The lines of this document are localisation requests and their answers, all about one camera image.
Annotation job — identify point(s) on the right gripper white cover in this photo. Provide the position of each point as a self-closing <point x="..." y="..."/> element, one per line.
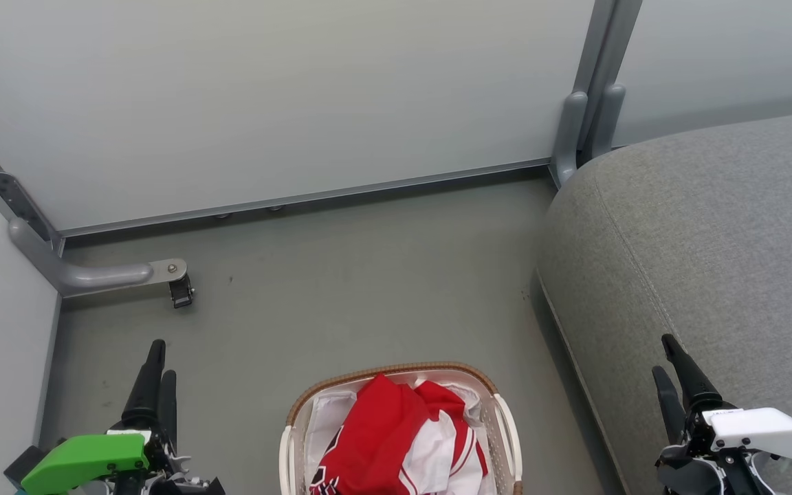
<point x="753" y="426"/>

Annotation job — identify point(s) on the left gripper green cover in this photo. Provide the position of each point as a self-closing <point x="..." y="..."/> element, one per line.
<point x="86" y="457"/>

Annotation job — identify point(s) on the grey fabric sofa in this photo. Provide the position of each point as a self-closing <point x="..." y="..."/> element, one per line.
<point x="712" y="240"/>

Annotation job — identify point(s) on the black caster wheel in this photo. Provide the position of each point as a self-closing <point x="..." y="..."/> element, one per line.
<point x="181" y="292"/>

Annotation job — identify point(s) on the grey partition foot bar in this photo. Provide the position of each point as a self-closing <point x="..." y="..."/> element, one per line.
<point x="86" y="275"/>

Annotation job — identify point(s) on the white basket liner cloth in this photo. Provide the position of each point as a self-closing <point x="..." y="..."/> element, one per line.
<point x="324" y="419"/>

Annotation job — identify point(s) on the white woven laundry basket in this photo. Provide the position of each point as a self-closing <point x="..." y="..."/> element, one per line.
<point x="509" y="440"/>

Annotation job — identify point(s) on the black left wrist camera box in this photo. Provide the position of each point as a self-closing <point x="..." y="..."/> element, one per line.
<point x="23" y="464"/>

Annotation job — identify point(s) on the grey partition bottom rail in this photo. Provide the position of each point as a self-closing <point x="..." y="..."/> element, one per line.
<point x="300" y="199"/>

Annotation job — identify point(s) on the grey partition corner post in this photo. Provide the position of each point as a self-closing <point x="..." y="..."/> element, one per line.
<point x="11" y="192"/>

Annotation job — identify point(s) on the grey partition post with feet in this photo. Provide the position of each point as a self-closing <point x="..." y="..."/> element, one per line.
<point x="575" y="130"/>

